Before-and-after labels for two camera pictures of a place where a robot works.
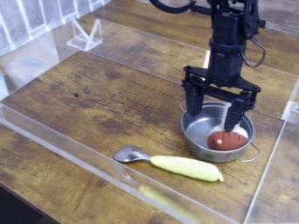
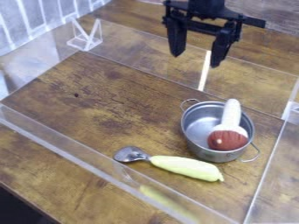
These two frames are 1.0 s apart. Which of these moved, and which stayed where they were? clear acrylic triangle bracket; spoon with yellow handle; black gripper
Moved: black gripper
Stayed: clear acrylic triangle bracket; spoon with yellow handle
